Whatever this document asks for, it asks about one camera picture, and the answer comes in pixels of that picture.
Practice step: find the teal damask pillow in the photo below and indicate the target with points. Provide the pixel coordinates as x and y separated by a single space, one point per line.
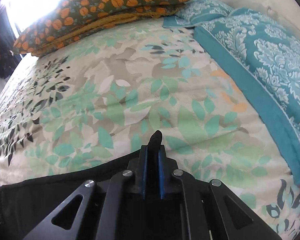
202 10

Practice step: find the leaf print bedspread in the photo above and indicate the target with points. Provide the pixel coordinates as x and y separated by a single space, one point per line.
140 92

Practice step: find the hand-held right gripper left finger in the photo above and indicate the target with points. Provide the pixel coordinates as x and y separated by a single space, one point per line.
143 172

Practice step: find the black pants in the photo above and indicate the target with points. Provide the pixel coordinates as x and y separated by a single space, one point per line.
27 195

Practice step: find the orange floral pillow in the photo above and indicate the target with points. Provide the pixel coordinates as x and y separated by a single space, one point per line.
102 0

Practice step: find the dark hanging bag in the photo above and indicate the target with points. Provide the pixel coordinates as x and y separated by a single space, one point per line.
0 45

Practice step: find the teal damask blanket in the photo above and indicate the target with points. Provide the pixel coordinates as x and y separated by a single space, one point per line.
265 62

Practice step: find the bright window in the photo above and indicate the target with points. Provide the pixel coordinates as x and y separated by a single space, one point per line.
40 0

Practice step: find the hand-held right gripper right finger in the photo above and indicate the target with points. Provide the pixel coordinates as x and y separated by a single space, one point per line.
161 175

